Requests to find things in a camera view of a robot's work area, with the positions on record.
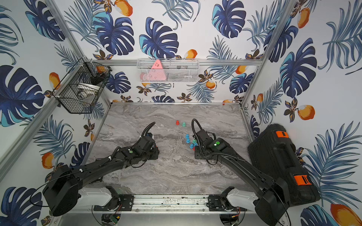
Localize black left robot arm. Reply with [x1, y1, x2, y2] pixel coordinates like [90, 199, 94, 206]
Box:
[42, 136, 159, 217]

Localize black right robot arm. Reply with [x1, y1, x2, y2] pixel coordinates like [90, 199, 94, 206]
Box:
[195, 138, 290, 226]

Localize black plastic tool case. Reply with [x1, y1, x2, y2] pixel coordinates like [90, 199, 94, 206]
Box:
[248, 124, 321, 207]

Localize pink triangular object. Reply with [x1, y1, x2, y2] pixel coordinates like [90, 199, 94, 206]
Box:
[146, 59, 167, 82]

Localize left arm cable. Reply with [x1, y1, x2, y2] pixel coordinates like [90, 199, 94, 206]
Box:
[140, 121, 156, 137]

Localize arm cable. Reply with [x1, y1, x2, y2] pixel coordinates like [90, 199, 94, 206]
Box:
[191, 118, 203, 136]
[140, 121, 156, 137]

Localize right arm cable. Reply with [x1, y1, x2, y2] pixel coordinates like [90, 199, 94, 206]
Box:
[191, 118, 203, 136]

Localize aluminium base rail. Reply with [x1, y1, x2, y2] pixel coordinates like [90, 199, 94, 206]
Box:
[56, 193, 286, 214]

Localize clear wall shelf basket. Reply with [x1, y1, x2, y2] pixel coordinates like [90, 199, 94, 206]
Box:
[137, 58, 200, 83]

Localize white items in wire basket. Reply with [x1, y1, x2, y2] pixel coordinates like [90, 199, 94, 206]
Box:
[76, 83, 100, 104]

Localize black wire basket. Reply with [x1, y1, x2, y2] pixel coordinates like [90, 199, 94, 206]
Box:
[51, 58, 112, 114]

